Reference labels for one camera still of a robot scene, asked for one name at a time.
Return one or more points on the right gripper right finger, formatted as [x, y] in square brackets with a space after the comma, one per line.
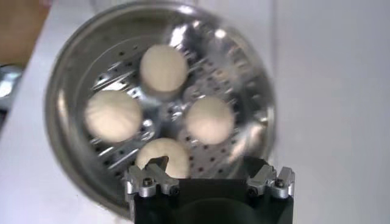
[274, 182]

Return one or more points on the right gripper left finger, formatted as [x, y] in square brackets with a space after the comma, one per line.
[152, 182]

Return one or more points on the white steamed baozi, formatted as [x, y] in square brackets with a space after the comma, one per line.
[112, 115]
[178, 153]
[164, 68]
[210, 120]

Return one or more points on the stainless steel steamer basket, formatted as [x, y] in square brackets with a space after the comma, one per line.
[76, 76]

